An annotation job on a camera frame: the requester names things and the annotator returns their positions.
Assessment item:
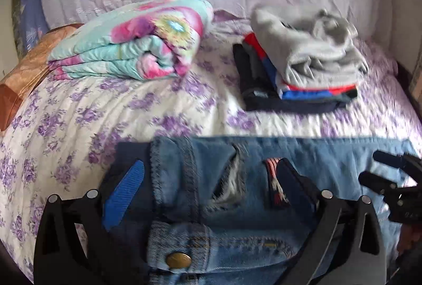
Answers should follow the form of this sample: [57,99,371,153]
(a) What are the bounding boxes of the blue ripped denim pants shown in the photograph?
[99,136,420,285]

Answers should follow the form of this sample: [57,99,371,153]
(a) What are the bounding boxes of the purple floral bed sheet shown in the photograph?
[0,10,419,282]

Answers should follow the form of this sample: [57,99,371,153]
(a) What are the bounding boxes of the folded red blue garment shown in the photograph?
[243,33,359,102]

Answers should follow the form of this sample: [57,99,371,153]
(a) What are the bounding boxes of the orange brown pillow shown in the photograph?
[0,24,84,131]

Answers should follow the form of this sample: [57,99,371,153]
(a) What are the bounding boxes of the folded floral quilt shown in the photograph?
[47,0,215,82]

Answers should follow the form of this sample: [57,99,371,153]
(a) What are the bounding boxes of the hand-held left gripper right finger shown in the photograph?
[276,160,387,285]

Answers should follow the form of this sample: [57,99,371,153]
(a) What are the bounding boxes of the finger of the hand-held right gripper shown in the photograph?
[372,149,422,173]
[359,171,404,199]

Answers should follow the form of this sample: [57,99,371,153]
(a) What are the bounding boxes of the folded grey garment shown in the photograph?
[251,4,370,88]

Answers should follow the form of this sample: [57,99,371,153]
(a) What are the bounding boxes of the person's right hand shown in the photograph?
[396,224,422,261]

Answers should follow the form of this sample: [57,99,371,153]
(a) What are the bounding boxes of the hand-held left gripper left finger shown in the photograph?
[34,160,153,285]

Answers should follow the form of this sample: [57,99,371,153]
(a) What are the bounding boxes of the folded dark garment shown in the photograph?
[232,44,347,115]

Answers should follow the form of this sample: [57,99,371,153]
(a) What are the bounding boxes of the blue floral pillow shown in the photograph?
[20,0,51,53]

